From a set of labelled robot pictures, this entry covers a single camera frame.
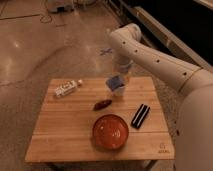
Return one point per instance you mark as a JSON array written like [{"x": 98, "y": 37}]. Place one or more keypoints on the wooden table board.
[{"x": 63, "y": 132}]

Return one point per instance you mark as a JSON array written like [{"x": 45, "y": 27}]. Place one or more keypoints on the white plastic bottle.
[{"x": 67, "y": 88}]

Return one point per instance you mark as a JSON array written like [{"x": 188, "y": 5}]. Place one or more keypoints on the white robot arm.
[{"x": 194, "y": 137}]

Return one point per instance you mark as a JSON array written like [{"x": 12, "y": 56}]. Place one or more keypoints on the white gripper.
[{"x": 122, "y": 67}]

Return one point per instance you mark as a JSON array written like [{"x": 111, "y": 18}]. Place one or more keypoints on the long wall rail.
[{"x": 184, "y": 27}]

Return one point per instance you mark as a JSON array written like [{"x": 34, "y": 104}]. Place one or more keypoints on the white ceramic cup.
[{"x": 119, "y": 92}]

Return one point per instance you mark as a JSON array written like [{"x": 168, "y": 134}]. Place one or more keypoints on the dark brown small item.
[{"x": 102, "y": 104}]

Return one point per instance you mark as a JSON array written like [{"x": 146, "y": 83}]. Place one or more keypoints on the red bowl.
[{"x": 110, "y": 132}]

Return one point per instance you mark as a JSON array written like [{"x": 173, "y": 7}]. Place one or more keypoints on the grey device on floor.
[{"x": 53, "y": 6}]

